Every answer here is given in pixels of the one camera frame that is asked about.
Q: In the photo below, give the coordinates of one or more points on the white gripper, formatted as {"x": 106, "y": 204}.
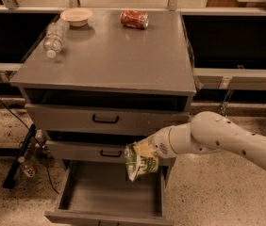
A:
{"x": 159, "y": 145}

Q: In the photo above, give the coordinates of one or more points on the green jalapeno chip bag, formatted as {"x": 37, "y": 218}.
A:
{"x": 137, "y": 166}

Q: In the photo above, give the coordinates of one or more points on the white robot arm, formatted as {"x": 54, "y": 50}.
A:
{"x": 207, "y": 132}

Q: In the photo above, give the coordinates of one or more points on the grey open bottom drawer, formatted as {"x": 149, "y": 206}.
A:
{"x": 100, "y": 194}

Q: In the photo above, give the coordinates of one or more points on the grey drawer cabinet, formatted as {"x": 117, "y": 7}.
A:
{"x": 105, "y": 64}

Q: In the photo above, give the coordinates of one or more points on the grey middle drawer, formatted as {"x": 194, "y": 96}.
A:
{"x": 66, "y": 151}

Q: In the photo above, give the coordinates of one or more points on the grey top drawer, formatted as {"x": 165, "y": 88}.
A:
{"x": 99, "y": 120}

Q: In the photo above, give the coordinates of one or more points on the plastic bottle on floor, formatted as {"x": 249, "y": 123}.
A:
{"x": 27, "y": 167}

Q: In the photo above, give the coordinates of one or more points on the red crushed soda can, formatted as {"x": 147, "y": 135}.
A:
{"x": 134, "y": 19}

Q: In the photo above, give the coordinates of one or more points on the black leaning bar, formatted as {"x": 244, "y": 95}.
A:
{"x": 9, "y": 181}

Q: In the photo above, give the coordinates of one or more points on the clear plastic water bottle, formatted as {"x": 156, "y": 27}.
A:
{"x": 54, "y": 37}

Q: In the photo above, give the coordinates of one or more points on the beige paper bowl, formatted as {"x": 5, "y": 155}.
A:
{"x": 76, "y": 16}

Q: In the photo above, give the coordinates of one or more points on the metal railing frame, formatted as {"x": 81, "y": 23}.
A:
{"x": 108, "y": 3}

